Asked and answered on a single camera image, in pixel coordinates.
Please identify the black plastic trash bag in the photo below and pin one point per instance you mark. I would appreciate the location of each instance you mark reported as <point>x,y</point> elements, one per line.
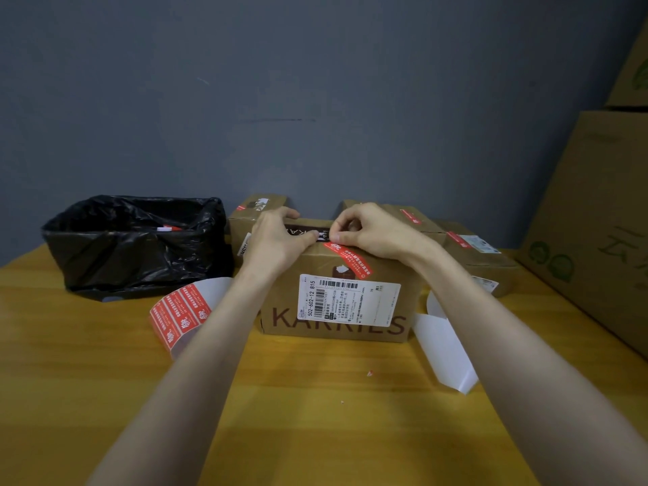
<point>126,258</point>

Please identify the white backing paper strip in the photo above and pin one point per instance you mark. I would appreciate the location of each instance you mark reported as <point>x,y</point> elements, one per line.
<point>450,354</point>

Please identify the long brown cardboard box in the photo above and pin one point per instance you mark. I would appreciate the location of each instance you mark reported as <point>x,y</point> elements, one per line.
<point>496,268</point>

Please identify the red sticker label strip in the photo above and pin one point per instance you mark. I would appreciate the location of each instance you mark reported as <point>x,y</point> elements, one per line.
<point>212,293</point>

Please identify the person's left hand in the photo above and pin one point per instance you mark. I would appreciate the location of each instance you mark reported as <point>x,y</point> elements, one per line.
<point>273,242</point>

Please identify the white shipping label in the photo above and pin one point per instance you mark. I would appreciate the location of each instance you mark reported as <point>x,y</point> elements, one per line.
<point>364,303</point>

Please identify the box with black tape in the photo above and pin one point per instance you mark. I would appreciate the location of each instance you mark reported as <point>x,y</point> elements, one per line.
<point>283,293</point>

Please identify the person's right hand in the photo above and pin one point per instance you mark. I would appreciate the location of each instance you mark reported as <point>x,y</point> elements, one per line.
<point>385,235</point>

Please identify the person's left forearm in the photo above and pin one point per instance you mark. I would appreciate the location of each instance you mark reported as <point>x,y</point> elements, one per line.
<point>177,399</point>

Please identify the white end label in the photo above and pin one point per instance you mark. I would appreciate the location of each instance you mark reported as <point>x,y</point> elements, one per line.
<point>485,284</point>

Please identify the person's right forearm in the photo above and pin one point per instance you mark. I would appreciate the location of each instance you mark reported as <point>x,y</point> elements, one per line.
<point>536,394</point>

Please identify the large green printed carton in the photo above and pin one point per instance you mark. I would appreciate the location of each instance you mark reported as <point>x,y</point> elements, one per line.
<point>587,207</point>
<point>633,70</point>

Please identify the white barcode label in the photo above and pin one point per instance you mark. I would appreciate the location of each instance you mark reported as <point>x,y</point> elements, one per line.
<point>480,244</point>

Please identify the white printed price label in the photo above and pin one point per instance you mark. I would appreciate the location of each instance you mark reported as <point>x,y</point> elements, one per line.
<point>244,244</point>

